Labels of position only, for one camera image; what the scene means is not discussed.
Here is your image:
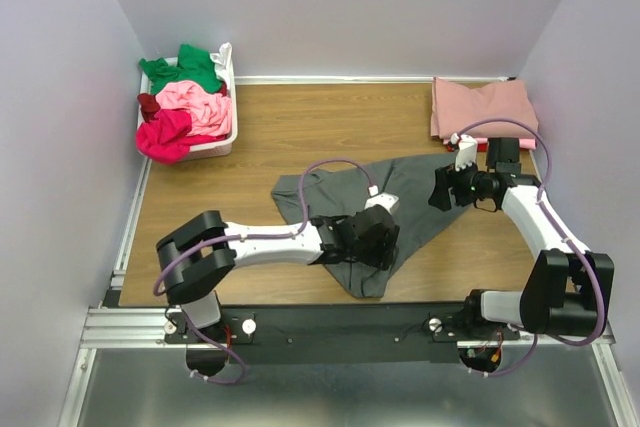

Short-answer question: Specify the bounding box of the magenta crumpled shirt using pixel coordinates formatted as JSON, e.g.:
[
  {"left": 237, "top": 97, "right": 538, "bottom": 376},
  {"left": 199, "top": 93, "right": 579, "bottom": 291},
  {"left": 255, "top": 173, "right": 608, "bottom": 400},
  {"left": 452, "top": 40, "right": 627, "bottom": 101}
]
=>
[{"left": 135, "top": 109, "right": 192, "bottom": 164}]

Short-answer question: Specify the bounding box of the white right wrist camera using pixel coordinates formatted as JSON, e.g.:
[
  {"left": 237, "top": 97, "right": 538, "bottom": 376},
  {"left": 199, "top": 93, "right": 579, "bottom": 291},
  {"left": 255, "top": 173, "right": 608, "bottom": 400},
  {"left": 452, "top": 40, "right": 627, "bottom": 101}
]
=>
[{"left": 450, "top": 133, "right": 478, "bottom": 172}]

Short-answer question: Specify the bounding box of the aluminium frame rail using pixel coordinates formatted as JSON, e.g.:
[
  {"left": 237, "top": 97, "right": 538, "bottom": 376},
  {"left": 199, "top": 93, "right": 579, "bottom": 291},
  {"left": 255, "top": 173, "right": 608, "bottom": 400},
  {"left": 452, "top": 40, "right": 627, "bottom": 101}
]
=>
[{"left": 79, "top": 304, "right": 174, "bottom": 349}]

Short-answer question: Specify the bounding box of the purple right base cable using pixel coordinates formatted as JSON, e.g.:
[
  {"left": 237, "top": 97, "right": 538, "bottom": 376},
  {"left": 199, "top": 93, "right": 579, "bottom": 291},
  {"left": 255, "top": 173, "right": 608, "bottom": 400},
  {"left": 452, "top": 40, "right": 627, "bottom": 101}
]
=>
[{"left": 467, "top": 331, "right": 540, "bottom": 378}]

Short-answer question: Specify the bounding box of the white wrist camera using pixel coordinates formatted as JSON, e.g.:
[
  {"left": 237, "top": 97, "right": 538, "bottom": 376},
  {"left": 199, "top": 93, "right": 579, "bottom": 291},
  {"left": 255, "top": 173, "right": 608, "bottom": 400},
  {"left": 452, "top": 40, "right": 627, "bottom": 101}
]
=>
[
  {"left": 450, "top": 133, "right": 478, "bottom": 172},
  {"left": 364, "top": 185, "right": 399, "bottom": 215}
]

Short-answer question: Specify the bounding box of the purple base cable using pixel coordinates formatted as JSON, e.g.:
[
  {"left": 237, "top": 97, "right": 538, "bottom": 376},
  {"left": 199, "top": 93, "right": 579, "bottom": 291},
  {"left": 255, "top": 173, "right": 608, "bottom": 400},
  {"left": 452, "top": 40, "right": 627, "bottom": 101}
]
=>
[
  {"left": 179, "top": 311, "right": 248, "bottom": 386},
  {"left": 467, "top": 331, "right": 540, "bottom": 378}
]

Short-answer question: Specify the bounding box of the pink crumpled shirt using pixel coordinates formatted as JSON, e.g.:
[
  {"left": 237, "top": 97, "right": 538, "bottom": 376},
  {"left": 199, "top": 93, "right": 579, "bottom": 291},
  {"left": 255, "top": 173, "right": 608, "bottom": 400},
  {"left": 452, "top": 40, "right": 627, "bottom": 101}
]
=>
[{"left": 155, "top": 80, "right": 233, "bottom": 137}]

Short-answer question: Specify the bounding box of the red folded shirt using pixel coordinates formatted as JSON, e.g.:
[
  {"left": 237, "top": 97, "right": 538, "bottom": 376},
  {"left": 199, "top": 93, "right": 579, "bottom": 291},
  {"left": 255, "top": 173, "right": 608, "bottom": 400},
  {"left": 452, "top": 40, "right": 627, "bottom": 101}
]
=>
[{"left": 444, "top": 142, "right": 488, "bottom": 152}]

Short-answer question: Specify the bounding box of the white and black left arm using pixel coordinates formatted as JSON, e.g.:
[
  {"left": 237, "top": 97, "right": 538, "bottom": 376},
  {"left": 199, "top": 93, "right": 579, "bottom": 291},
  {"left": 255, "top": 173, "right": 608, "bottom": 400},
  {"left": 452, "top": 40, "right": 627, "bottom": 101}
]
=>
[{"left": 152, "top": 205, "right": 400, "bottom": 330}]

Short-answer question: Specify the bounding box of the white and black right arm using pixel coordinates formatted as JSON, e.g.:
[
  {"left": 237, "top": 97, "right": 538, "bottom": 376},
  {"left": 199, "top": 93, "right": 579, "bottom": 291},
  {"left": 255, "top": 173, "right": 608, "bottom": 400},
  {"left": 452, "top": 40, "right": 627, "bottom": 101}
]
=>
[{"left": 429, "top": 135, "right": 614, "bottom": 345}]

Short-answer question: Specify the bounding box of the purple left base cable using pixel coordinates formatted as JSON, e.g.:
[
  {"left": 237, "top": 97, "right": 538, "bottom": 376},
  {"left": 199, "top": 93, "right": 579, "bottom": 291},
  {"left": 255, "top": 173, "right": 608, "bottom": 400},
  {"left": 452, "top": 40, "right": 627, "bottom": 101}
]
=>
[{"left": 179, "top": 311, "right": 248, "bottom": 386}]

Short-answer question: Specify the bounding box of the white crumpled cloth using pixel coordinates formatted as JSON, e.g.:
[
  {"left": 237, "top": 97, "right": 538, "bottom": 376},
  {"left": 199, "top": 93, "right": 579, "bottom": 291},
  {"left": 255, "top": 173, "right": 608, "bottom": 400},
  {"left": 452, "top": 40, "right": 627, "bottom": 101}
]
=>
[{"left": 210, "top": 42, "right": 234, "bottom": 85}]

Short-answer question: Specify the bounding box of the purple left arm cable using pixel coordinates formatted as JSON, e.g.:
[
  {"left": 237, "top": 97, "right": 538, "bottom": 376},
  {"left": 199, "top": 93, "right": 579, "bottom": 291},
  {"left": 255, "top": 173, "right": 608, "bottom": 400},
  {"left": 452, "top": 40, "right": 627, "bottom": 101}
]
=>
[{"left": 152, "top": 157, "right": 381, "bottom": 298}]

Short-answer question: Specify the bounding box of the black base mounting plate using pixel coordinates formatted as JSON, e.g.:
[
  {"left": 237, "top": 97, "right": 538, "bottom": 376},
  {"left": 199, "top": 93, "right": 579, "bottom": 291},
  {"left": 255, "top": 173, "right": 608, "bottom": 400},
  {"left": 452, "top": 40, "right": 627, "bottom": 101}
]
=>
[{"left": 164, "top": 302, "right": 521, "bottom": 366}]

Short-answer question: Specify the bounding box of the dark red crumpled shirt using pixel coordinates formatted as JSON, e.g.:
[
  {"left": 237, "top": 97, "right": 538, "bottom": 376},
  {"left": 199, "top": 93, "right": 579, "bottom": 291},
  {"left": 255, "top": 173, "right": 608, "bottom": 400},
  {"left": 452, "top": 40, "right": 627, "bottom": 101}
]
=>
[{"left": 137, "top": 93, "right": 161, "bottom": 123}]

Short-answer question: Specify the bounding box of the green crumpled shirt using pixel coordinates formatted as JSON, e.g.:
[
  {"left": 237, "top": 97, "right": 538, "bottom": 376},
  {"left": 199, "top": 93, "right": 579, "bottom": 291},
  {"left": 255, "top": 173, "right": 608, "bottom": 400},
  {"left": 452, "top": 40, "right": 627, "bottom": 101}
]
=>
[{"left": 139, "top": 44, "right": 222, "bottom": 95}]

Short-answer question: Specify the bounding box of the white laundry basket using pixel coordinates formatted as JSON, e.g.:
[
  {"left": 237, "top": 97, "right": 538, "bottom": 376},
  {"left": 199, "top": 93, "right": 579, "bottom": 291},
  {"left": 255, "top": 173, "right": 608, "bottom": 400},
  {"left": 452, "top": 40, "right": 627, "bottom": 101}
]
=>
[{"left": 137, "top": 56, "right": 239, "bottom": 162}]

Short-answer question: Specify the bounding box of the dark grey t shirt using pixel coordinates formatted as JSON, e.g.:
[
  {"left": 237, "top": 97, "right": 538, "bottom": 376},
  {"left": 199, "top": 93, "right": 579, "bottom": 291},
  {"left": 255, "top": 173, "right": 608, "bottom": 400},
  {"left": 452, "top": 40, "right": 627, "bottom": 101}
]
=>
[{"left": 270, "top": 153, "right": 467, "bottom": 300}]

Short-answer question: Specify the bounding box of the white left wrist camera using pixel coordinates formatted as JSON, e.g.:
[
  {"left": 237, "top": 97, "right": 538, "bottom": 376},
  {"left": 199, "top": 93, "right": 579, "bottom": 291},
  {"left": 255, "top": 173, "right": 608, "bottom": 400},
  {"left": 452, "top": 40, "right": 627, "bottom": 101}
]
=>
[{"left": 364, "top": 185, "right": 399, "bottom": 215}]

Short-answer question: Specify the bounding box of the light pink folded shirt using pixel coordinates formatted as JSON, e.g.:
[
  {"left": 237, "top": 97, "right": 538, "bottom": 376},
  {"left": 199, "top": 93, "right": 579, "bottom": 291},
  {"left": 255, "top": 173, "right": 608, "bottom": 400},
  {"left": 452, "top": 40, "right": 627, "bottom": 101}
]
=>
[{"left": 476, "top": 137, "right": 536, "bottom": 150}]

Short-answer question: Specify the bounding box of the dusty pink folded shirt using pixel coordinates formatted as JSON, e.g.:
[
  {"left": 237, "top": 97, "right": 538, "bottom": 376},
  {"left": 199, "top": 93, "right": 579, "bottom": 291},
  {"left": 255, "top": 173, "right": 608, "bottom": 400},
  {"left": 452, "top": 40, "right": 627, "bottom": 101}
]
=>
[{"left": 430, "top": 78, "right": 538, "bottom": 140}]

